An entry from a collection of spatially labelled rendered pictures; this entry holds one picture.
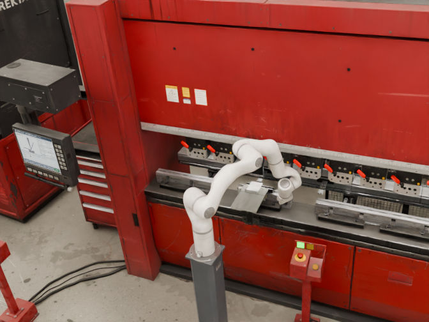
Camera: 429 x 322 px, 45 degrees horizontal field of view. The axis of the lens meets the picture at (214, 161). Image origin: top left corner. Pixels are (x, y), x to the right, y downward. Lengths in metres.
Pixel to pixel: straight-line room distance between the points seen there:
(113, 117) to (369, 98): 1.65
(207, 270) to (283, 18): 1.51
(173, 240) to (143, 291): 0.53
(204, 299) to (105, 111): 1.39
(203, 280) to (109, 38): 1.59
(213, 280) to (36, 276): 2.04
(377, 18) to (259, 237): 1.72
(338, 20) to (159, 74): 1.23
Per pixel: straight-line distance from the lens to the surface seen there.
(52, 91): 3.22
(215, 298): 3.33
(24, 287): 4.77
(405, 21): 2.86
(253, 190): 3.61
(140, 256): 4.31
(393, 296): 3.80
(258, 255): 3.87
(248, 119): 3.34
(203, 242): 3.05
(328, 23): 2.92
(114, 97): 3.48
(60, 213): 5.42
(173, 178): 3.90
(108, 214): 4.80
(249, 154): 2.89
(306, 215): 3.60
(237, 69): 3.21
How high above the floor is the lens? 3.17
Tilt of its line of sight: 33 degrees down
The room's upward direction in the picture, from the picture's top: 5 degrees counter-clockwise
